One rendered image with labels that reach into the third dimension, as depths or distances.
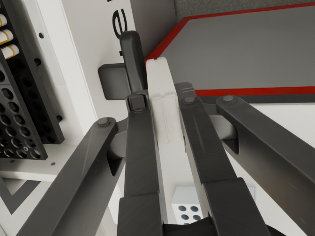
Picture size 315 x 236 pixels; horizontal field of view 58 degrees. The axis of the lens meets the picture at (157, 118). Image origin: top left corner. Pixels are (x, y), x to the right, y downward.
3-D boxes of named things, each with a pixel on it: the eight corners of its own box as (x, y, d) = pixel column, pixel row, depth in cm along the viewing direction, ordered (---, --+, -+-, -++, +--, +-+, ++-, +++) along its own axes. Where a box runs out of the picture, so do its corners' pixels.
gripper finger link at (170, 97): (162, 97, 15) (177, 94, 15) (155, 57, 21) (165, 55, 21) (171, 144, 16) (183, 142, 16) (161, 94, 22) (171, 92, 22)
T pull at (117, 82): (139, 27, 20) (132, 33, 19) (156, 118, 24) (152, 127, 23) (94, 32, 21) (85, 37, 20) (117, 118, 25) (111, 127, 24)
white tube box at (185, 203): (256, 186, 42) (256, 206, 39) (261, 225, 46) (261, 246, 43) (176, 186, 46) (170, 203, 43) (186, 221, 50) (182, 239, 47)
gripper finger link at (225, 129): (182, 122, 14) (244, 112, 14) (171, 83, 18) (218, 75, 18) (186, 148, 14) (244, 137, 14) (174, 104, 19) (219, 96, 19)
